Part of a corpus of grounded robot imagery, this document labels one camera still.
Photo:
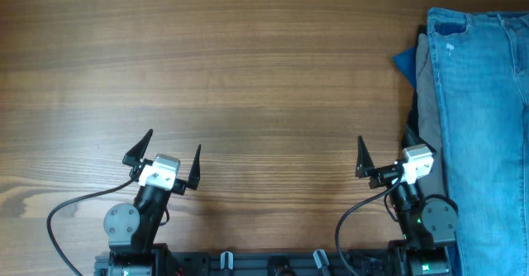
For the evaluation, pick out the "grey rail clip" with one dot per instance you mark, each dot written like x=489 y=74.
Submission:
x=226 y=261
x=321 y=259

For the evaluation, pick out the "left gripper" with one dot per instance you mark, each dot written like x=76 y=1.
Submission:
x=134 y=156

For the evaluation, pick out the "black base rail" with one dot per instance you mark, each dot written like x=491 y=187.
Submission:
x=268 y=263

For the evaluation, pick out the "light blue denim jeans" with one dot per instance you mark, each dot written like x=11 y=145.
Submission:
x=480 y=73

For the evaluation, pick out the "left grey rail clip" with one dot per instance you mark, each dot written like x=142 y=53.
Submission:
x=226 y=261

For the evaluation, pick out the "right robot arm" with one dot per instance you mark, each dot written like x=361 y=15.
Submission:
x=427 y=222

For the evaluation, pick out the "right grey rail clip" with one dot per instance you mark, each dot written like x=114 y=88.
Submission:
x=321 y=259

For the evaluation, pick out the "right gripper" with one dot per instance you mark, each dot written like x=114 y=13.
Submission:
x=364 y=165

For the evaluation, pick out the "dark blue folded garment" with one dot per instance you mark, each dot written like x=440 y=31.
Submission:
x=405 y=62

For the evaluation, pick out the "grey folded shorts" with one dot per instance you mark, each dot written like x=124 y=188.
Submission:
x=428 y=118

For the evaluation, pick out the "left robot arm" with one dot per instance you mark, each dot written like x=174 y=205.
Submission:
x=132 y=227

